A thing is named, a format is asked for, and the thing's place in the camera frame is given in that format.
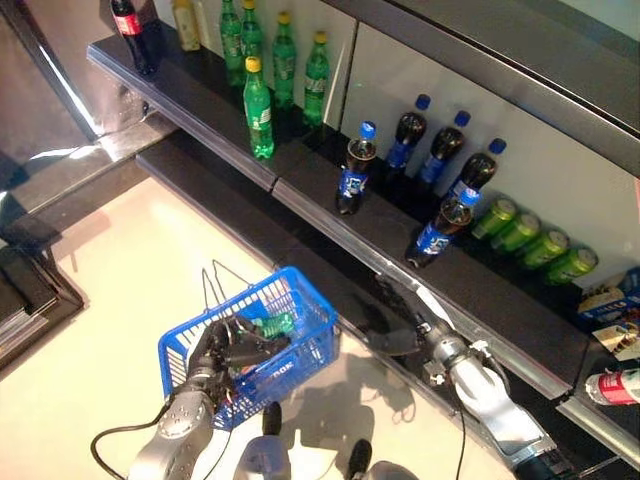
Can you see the robot left hand black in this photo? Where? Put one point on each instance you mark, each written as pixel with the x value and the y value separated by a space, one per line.
pixel 225 347

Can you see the robot right hand black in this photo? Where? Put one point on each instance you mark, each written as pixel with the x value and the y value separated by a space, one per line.
pixel 405 337

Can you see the blue plastic shopping basket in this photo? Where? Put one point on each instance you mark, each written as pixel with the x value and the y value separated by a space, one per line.
pixel 300 360

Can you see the robot left arm silver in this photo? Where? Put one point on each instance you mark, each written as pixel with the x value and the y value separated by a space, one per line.
pixel 175 435

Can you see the robot right arm silver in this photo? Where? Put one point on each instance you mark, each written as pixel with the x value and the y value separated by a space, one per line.
pixel 490 400

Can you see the small Pepsi bottle blue cap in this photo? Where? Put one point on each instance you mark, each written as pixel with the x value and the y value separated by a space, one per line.
pixel 477 170
pixel 355 175
pixel 442 147
pixel 437 232
pixel 407 135

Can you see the black display stand base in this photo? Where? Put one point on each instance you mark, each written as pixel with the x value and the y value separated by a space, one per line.
pixel 35 295

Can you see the small white brown snack box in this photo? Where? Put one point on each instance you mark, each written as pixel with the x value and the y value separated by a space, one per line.
pixel 620 340

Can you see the water bottle red label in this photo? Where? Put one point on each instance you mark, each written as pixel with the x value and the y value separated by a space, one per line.
pixel 615 387

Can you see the dark granite plinth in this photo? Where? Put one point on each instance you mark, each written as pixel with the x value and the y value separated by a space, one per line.
pixel 75 170

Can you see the upright blue Oreo box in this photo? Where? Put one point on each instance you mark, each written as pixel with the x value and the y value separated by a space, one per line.
pixel 632 282

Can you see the dark grey shelf board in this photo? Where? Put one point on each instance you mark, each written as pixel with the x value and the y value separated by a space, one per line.
pixel 500 65

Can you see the yellow tea bottle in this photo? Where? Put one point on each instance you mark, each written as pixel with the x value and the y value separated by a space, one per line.
pixel 187 27

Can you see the Coca-Cola bottle red label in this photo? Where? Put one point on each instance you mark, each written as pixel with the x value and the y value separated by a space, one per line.
pixel 131 27

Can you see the dark metal wall strip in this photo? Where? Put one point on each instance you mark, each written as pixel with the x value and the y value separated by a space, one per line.
pixel 65 85

